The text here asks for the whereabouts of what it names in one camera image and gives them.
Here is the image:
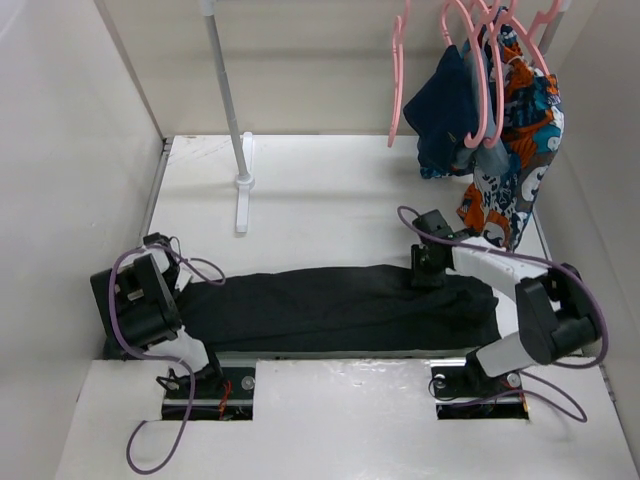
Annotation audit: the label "black trousers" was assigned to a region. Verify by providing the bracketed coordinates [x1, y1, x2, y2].
[177, 265, 500, 354]

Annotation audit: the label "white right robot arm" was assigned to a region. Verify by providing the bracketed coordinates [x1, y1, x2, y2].
[397, 206, 609, 394]

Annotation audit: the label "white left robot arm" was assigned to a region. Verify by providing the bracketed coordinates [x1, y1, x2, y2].
[90, 233, 225, 397]

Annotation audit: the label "empty pink hanger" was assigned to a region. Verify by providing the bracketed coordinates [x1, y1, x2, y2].
[387, 0, 411, 148]

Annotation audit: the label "pink hanger with navy garment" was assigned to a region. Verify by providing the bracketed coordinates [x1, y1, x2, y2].
[440, 0, 504, 149]

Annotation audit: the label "pink hanger with patterned garment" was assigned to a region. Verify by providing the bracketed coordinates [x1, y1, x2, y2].
[493, 0, 570, 75]

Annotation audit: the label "white rack left foot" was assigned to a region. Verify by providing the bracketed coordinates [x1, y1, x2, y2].
[235, 132, 255, 235]

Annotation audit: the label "grey blue hanging garment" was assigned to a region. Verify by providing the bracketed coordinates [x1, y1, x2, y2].
[449, 39, 509, 176]

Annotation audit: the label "navy blue hanging garment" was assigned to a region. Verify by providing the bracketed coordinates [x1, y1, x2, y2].
[403, 45, 478, 179]

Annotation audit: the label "patterned orange teal garment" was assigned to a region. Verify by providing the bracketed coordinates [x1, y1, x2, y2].
[442, 25, 564, 251]

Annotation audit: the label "silver rack right pole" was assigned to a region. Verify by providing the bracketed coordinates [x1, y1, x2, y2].
[530, 0, 572, 55]

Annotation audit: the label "silver rack pole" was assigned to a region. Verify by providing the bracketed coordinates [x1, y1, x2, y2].
[200, 0, 253, 185]
[530, 0, 572, 55]

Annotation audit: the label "silver rack left pole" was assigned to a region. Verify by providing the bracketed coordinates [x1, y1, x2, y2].
[200, 0, 253, 185]

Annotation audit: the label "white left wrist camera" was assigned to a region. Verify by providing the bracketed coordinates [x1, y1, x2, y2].
[175, 266, 194, 292]

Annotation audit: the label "metal rail strip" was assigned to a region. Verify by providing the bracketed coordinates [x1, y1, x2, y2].
[216, 347, 474, 360]

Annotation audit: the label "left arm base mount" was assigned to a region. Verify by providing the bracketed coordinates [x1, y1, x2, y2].
[156, 364, 256, 421]

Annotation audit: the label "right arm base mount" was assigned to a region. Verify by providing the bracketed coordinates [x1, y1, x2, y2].
[428, 362, 529, 420]

